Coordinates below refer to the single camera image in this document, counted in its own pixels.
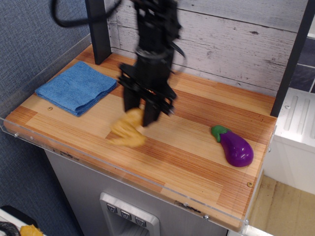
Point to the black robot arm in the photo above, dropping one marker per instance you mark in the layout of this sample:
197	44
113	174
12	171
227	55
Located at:
158	27

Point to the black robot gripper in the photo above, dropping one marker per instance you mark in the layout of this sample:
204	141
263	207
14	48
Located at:
148	79

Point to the yellow toy chicken wing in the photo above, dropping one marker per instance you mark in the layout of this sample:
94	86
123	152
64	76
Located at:
126	128

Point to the silver dispenser button panel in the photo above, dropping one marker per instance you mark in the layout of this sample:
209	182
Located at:
124	219

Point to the silver toy fridge cabinet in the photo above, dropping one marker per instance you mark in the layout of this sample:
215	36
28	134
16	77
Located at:
83	185

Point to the yellow object bottom left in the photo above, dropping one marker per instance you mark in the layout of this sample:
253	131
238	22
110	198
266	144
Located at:
30	230

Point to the white toy sink unit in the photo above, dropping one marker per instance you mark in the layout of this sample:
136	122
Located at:
291	155

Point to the right black frame post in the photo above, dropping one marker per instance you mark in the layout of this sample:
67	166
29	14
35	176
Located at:
294	57

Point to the purple toy eggplant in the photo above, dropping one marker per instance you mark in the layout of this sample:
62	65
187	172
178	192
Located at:
237	150

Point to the folded blue cloth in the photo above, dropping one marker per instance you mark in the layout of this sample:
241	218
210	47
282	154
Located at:
77	89

